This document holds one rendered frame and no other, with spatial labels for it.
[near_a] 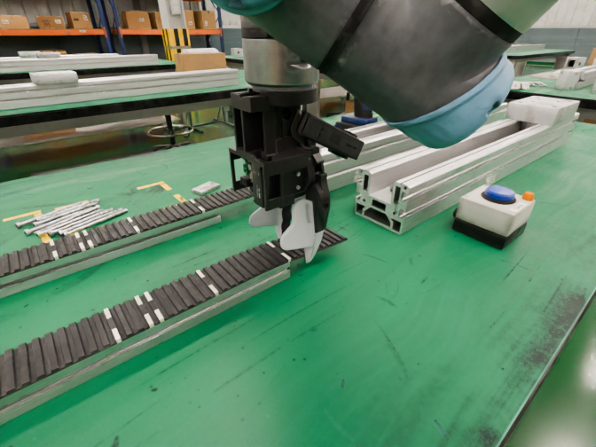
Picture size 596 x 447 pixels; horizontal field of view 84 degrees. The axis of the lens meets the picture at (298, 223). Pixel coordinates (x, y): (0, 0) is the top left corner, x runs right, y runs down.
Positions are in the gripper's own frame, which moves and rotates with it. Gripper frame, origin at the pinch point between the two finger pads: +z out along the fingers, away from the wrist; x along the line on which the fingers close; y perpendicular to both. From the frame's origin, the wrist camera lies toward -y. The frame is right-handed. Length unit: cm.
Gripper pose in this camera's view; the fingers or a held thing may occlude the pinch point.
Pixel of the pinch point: (298, 242)
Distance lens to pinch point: 45.3
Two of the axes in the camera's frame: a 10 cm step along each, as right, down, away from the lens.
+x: 6.3, 3.9, -6.7
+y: -7.8, 3.2, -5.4
